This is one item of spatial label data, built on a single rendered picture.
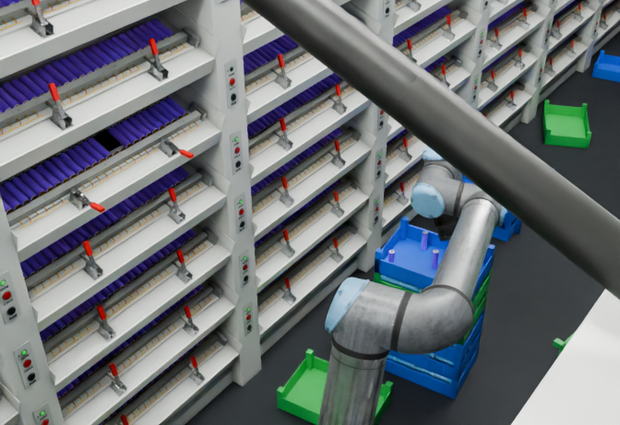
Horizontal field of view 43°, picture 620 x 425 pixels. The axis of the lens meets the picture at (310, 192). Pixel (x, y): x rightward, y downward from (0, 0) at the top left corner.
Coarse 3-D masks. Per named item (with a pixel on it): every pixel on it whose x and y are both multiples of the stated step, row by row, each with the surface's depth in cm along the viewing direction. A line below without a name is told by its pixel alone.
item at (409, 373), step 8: (392, 360) 255; (472, 360) 258; (392, 368) 257; (400, 368) 254; (408, 368) 253; (400, 376) 257; (408, 376) 255; (416, 376) 253; (424, 376) 251; (464, 376) 252; (424, 384) 253; (432, 384) 251; (440, 384) 249; (448, 384) 247; (456, 384) 245; (440, 392) 251; (448, 392) 249; (456, 392) 248
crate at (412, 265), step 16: (400, 224) 248; (400, 240) 250; (416, 240) 250; (432, 240) 247; (384, 256) 242; (400, 256) 244; (416, 256) 244; (384, 272) 236; (400, 272) 233; (416, 272) 230; (432, 272) 238; (480, 272) 237
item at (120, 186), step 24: (168, 96) 202; (192, 96) 200; (120, 120) 192; (216, 120) 198; (192, 144) 193; (144, 168) 184; (168, 168) 189; (96, 192) 176; (120, 192) 178; (48, 216) 168; (72, 216) 170; (96, 216) 177; (24, 240) 163; (48, 240) 167
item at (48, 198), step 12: (180, 120) 194; (192, 120) 196; (156, 132) 189; (168, 132) 190; (144, 144) 186; (120, 156) 181; (132, 156) 184; (96, 168) 177; (108, 168) 179; (72, 180) 173; (84, 180) 174; (48, 192) 169; (60, 192) 170; (36, 204) 166; (48, 204) 169; (12, 216) 163; (24, 216) 165
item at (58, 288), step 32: (192, 160) 213; (160, 192) 203; (192, 192) 207; (224, 192) 210; (96, 224) 191; (128, 224) 194; (160, 224) 198; (192, 224) 205; (32, 256) 182; (64, 256) 182; (96, 256) 186; (128, 256) 189; (32, 288) 176; (64, 288) 179; (96, 288) 184
